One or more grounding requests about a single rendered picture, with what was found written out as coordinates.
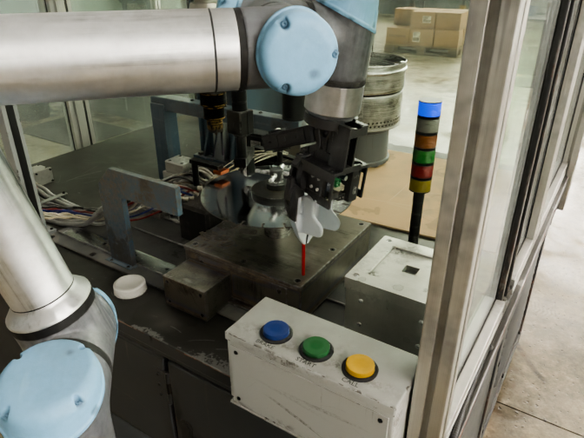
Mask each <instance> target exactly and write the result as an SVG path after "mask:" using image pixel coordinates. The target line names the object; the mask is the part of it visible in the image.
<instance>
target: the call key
mask: <svg viewBox="0 0 584 438"><path fill-rule="evenodd" d="M345 369H346V371H347V372H348V373H349V374H350V375H352V376H353V377H357V378H367V377H370V376H371V375H372V374H373V373H374V372H375V363H374V361H373V360H372V359H371V358H370V357H369V356H367V355H362V354H356V355H351V356H350V357H349V358H348V359H347V360H346V368H345Z"/></svg>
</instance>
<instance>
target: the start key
mask: <svg viewBox="0 0 584 438"><path fill-rule="evenodd" d="M302 352H303V353H304V354H305V355H306V356H308V357H311V358H315V359H319V358H323V357H325V356H327V355H328V354H329V353H330V344H329V342H328V340H326V339H325V338H323V337H320V336H311V337H309V338H307V339H306V340H305V341H304V342H303V344H302Z"/></svg>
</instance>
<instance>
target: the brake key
mask: <svg viewBox="0 0 584 438"><path fill-rule="evenodd" d="M263 335H264V336H265V337H266V338H267V339H269V340H272V341H280V340H283V339H285V338H287V337H288V336H289V325H288V324H287V323H286V322H283V321H279V320H274V321H270V322H267V323H266V324H265V325H264V327H263Z"/></svg>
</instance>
